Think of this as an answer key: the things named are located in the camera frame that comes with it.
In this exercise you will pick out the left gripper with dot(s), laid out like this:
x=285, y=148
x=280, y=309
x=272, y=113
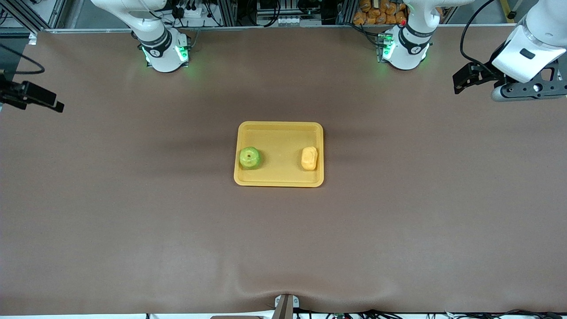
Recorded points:
x=483, y=72

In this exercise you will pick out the yellow potato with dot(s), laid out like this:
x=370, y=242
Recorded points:
x=309, y=158

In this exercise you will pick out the green apple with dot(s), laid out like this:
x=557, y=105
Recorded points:
x=250, y=158

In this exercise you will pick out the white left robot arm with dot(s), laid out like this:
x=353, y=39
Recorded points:
x=409, y=48

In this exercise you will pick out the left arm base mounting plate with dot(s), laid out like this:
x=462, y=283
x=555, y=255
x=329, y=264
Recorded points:
x=382, y=46

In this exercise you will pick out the yellow plastic tray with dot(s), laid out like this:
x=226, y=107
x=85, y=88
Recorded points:
x=283, y=150

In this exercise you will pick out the heap of orange toys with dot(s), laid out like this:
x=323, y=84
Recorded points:
x=376, y=15

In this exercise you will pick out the brown table cover mat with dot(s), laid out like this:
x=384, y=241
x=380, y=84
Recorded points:
x=133, y=221

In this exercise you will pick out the white power strip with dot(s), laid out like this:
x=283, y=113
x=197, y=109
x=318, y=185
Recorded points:
x=190, y=11

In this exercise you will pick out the white connector strip device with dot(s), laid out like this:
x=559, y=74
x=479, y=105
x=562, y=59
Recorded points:
x=288, y=21

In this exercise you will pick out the aluminium frame profile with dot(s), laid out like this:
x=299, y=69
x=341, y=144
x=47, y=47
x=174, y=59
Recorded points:
x=26, y=13

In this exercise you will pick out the silver table edge rail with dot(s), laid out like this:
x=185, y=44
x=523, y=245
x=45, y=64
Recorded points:
x=310, y=26

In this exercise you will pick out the metal bracket with brown post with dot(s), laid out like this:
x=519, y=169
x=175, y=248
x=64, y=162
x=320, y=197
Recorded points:
x=285, y=308

